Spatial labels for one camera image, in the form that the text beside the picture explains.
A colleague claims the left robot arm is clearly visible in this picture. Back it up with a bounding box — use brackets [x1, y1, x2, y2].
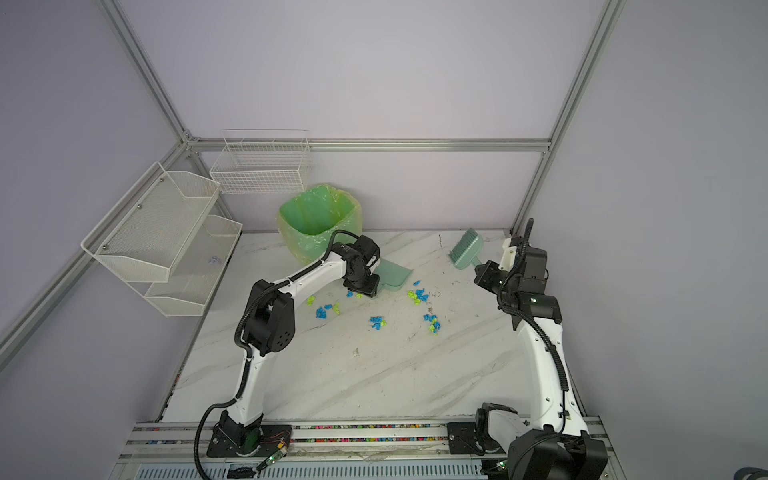
[199, 230, 381, 456]

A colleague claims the green plastic trash bin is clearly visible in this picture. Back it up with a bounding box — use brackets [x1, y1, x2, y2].
[278, 184, 364, 266]

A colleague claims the paper scrap cluster centre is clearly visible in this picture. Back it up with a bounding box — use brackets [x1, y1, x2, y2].
[369, 316, 387, 330]

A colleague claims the paper scrap cluster upper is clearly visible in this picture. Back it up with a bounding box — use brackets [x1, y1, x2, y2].
[407, 280, 430, 305]

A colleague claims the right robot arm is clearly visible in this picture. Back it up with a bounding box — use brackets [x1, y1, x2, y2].
[449, 230, 608, 479]

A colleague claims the paper scrap cluster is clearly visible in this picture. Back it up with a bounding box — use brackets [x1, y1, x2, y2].
[407, 280, 430, 305]
[369, 316, 387, 330]
[423, 314, 441, 335]

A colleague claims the green hand brush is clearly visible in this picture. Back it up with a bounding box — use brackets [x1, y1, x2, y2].
[448, 228, 484, 270]

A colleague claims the paper scrap cluster right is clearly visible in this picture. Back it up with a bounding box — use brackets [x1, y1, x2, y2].
[423, 314, 441, 335]

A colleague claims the green plastic dustpan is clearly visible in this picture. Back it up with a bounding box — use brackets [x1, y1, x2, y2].
[374, 259, 413, 291]

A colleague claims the white wire basket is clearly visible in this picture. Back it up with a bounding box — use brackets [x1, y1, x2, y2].
[210, 129, 314, 194]

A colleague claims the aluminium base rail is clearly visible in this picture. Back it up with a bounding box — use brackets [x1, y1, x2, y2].
[110, 416, 628, 480]

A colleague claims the yellow-green bin liner bag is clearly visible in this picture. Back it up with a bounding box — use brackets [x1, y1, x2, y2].
[275, 183, 364, 265]

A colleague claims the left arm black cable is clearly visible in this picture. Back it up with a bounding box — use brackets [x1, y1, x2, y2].
[193, 229, 361, 480]

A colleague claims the white mesh two-tier shelf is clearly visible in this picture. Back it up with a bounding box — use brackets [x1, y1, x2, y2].
[81, 163, 242, 317]

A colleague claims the blue paper scrap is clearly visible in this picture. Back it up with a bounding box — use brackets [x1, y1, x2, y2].
[305, 296, 341, 319]

